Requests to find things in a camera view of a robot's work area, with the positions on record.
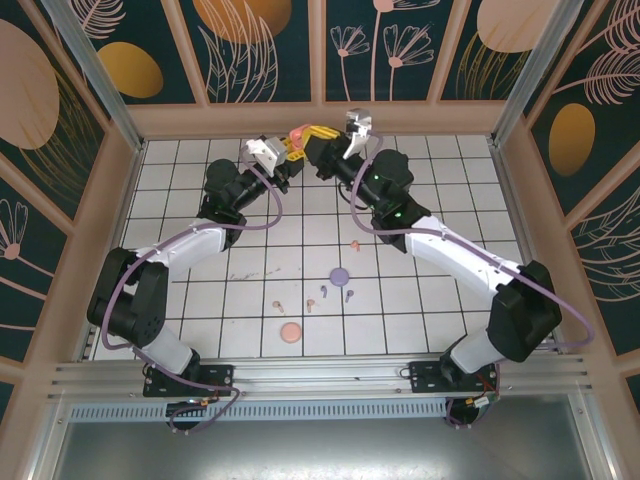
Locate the salmon rectangular earbud case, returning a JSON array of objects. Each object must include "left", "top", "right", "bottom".
[{"left": 289, "top": 124, "right": 315, "bottom": 151}]

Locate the black electronics housing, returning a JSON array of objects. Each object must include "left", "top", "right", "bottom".
[
  {"left": 164, "top": 397, "right": 214, "bottom": 435},
  {"left": 446, "top": 397, "right": 494, "bottom": 430}
]

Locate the grey metal sheet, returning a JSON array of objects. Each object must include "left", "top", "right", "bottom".
[{"left": 47, "top": 394, "right": 601, "bottom": 480}]

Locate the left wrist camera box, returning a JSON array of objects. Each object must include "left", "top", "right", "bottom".
[{"left": 243, "top": 134, "right": 286, "bottom": 178}]

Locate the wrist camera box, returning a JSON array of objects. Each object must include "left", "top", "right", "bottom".
[
  {"left": 341, "top": 108, "right": 375, "bottom": 160},
  {"left": 243, "top": 134, "right": 286, "bottom": 178}
]

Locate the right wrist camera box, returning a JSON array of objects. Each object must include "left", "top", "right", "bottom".
[{"left": 341, "top": 108, "right": 375, "bottom": 160}]

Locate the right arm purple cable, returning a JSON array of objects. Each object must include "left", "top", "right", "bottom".
[{"left": 349, "top": 133, "right": 596, "bottom": 430}]

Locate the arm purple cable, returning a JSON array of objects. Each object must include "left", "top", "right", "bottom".
[
  {"left": 101, "top": 144, "right": 286, "bottom": 434},
  {"left": 349, "top": 133, "right": 596, "bottom": 430}
]

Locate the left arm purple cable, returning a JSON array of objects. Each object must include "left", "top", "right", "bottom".
[{"left": 101, "top": 144, "right": 286, "bottom": 434}]

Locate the aluminium table side rail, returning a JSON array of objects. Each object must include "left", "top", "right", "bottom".
[
  {"left": 74, "top": 139, "right": 147, "bottom": 362},
  {"left": 488, "top": 142, "right": 569, "bottom": 354}
]

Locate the aluminium corner post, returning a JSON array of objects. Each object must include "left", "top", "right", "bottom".
[
  {"left": 488, "top": 0, "right": 586, "bottom": 147},
  {"left": 40, "top": 0, "right": 147, "bottom": 154}
]

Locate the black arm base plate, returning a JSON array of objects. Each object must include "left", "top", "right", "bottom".
[
  {"left": 408, "top": 359, "right": 501, "bottom": 396},
  {"left": 143, "top": 363, "right": 236, "bottom": 399}
]

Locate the aluminium frame rail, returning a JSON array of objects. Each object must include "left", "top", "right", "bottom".
[{"left": 47, "top": 354, "right": 594, "bottom": 401}]

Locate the grey slotted cable duct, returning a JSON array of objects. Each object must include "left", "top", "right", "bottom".
[{"left": 69, "top": 402, "right": 450, "bottom": 422}]

